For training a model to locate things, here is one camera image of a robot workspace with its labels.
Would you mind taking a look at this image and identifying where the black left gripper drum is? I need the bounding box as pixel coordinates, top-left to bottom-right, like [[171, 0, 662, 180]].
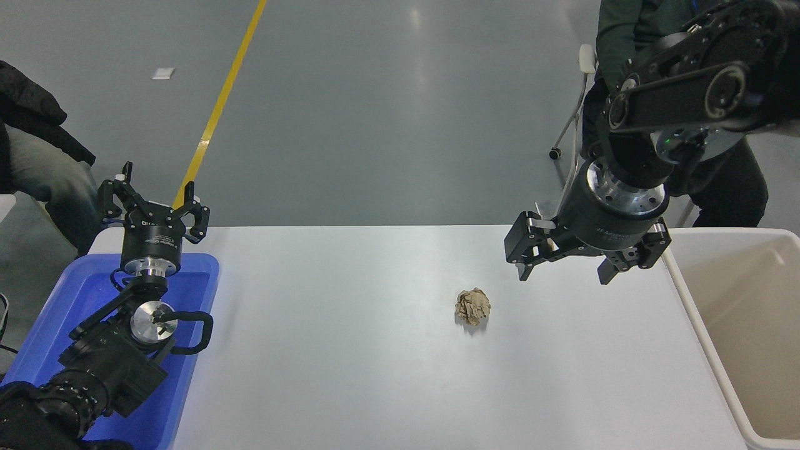
[[120, 206, 184, 268]]

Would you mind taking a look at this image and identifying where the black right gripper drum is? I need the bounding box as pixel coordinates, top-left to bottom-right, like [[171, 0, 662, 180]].
[[553, 159, 666, 257]]

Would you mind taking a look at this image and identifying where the tan paper ball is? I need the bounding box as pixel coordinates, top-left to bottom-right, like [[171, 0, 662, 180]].
[[454, 287, 492, 327]]

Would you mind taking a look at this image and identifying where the blue plastic tray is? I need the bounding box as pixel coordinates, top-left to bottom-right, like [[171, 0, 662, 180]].
[[0, 252, 221, 450]]

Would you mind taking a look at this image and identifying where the person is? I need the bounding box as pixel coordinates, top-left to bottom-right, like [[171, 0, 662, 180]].
[[0, 59, 104, 258], [581, 0, 769, 228]]

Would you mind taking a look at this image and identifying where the large pale bin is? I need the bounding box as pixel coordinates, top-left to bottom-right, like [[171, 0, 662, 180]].
[[661, 227, 800, 450]]

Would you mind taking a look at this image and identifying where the white folding chair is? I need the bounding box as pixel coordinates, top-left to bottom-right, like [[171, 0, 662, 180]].
[[549, 44, 696, 228]]

